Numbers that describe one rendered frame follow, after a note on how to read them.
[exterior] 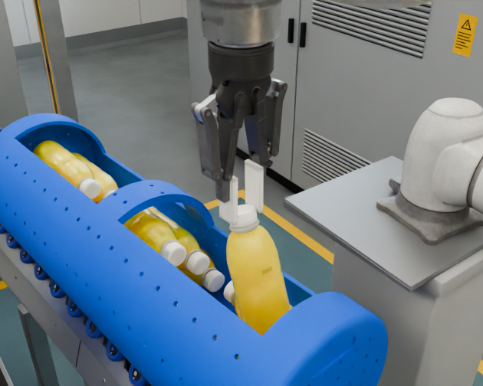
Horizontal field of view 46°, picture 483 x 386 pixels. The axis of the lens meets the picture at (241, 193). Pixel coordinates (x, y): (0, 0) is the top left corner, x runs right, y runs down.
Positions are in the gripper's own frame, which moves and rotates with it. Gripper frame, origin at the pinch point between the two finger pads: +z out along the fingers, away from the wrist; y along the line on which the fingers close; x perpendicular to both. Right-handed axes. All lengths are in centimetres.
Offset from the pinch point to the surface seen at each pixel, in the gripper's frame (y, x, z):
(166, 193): -3.4, -23.5, 12.3
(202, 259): -5.1, -16.3, 23.3
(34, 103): -109, -375, 134
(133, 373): 11.6, -15.1, 38.8
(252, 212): -0.4, 1.8, 2.4
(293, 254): -124, -104, 135
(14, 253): 12, -67, 42
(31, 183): 11, -48, 16
